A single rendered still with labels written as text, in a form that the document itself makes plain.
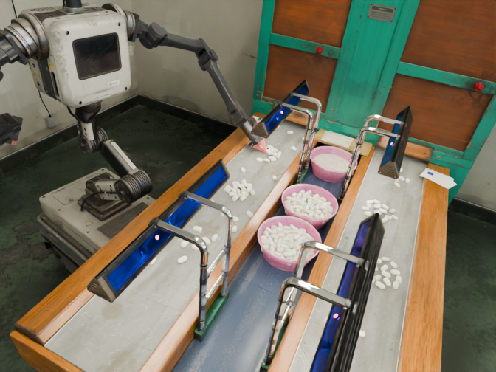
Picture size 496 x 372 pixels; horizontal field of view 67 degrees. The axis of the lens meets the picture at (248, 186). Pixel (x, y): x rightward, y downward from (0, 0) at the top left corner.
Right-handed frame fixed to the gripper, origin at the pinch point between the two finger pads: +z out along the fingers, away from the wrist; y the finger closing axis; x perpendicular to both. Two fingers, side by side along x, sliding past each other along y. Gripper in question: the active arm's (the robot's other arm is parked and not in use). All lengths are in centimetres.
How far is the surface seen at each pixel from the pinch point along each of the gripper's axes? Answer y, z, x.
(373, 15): 44, -22, -75
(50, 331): -134, -11, 10
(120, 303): -116, -2, 4
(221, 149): -13.3, -16.1, 12.9
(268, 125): -30.7, -14.4, -31.4
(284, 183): -24.3, 14.7, -14.5
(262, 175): -20.5, 6.3, -3.8
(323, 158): 15.1, 24.1, -18.9
